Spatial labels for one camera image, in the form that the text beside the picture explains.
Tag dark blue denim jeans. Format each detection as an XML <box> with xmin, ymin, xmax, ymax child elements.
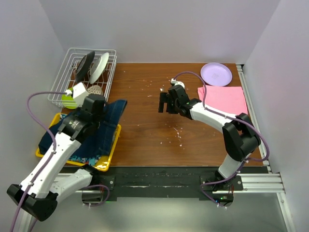
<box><xmin>38</xmin><ymin>99</ymin><xmax>128</xmax><ymax>158</ymax></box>

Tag pink t-shirt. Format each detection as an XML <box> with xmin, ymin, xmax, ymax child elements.
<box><xmin>205</xmin><ymin>86</ymin><xmax>248</xmax><ymax>115</ymax></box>

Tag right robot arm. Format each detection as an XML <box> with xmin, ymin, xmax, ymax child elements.
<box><xmin>158</xmin><ymin>85</ymin><xmax>261</xmax><ymax>190</ymax></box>

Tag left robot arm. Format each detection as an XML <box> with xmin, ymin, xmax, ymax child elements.
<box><xmin>7</xmin><ymin>94</ymin><xmax>107</xmax><ymax>221</ymax></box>

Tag patterned ceramic cup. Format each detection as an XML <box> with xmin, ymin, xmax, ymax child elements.
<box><xmin>87</xmin><ymin>85</ymin><xmax>103</xmax><ymax>95</ymax></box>

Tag green plastic bowl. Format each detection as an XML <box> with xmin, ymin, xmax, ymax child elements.
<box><xmin>61</xmin><ymin>94</ymin><xmax>78</xmax><ymax>110</ymax></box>

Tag white plate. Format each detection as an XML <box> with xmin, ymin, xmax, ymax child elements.
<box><xmin>89</xmin><ymin>52</ymin><xmax>110</xmax><ymax>84</ymax></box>

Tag lilac plastic plate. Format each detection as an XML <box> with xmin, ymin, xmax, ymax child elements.
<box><xmin>200</xmin><ymin>62</ymin><xmax>233</xmax><ymax>87</ymax></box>

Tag blue patterned cloth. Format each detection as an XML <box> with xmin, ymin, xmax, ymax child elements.
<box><xmin>68</xmin><ymin>155</ymin><xmax>101</xmax><ymax>166</ymax></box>

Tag yellow plastic tray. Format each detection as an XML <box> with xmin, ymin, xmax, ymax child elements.
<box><xmin>35</xmin><ymin>113</ymin><xmax>122</xmax><ymax>172</ymax></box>

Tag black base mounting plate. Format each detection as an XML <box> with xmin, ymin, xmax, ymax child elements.
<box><xmin>90</xmin><ymin>167</ymin><xmax>243</xmax><ymax>202</ymax></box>

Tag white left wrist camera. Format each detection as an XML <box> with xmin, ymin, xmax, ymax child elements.
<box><xmin>65</xmin><ymin>82</ymin><xmax>89</xmax><ymax>107</ymax></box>

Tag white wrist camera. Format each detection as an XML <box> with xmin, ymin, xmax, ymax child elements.
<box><xmin>170</xmin><ymin>78</ymin><xmax>185</xmax><ymax>88</ymax></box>
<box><xmin>65</xmin><ymin>82</ymin><xmax>89</xmax><ymax>107</ymax></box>

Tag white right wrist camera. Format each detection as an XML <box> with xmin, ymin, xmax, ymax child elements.
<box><xmin>170</xmin><ymin>78</ymin><xmax>185</xmax><ymax>88</ymax></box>

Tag white wire dish rack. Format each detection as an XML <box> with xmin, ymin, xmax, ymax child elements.
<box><xmin>48</xmin><ymin>48</ymin><xmax>117</xmax><ymax>109</ymax></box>

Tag aluminium frame rail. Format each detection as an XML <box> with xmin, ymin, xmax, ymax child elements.
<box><xmin>18</xmin><ymin>173</ymin><xmax>296</xmax><ymax>232</ymax></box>

